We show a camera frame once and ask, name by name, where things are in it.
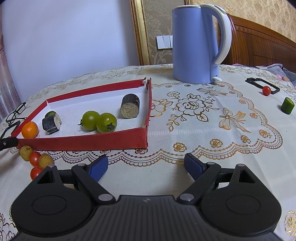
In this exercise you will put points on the gold wall moulding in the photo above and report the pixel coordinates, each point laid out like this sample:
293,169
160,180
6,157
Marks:
141,32

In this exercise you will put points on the black eyeglasses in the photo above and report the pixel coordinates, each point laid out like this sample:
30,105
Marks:
16,114

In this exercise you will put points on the dark green cucumber piece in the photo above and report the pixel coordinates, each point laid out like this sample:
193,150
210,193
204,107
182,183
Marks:
287,106

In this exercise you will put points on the small green fruit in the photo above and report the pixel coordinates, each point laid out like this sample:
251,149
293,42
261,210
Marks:
50,114

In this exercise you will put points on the red cardboard box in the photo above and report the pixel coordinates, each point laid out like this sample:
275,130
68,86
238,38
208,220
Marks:
92,129

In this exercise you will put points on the black plastic frame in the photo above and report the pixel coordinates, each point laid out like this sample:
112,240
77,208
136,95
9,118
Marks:
9,129
255,81

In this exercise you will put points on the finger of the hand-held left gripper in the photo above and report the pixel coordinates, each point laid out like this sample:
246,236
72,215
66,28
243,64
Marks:
9,142

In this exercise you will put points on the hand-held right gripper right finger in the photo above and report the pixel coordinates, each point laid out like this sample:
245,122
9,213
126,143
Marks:
193,165

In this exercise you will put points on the yellow longan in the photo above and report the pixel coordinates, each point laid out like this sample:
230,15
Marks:
25,152
45,161

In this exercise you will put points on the white wall switch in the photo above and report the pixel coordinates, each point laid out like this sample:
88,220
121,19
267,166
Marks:
164,41

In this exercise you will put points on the red cherry tomato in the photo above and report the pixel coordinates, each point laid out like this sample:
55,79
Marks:
34,158
35,172
266,90

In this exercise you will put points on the green tomato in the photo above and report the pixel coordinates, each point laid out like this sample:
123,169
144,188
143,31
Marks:
90,120
106,122

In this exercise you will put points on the brown wooden headboard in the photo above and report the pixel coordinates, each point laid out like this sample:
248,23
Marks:
261,39

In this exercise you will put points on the grey pillow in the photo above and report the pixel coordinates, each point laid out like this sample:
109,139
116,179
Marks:
275,68

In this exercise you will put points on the blue electric kettle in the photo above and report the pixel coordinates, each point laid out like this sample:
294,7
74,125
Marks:
196,44

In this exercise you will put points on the pink bedding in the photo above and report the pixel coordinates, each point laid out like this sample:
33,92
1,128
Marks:
285,77

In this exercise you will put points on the small orange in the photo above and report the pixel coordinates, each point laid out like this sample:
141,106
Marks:
30,129

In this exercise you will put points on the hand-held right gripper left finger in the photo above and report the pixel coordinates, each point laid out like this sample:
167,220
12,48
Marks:
99,168

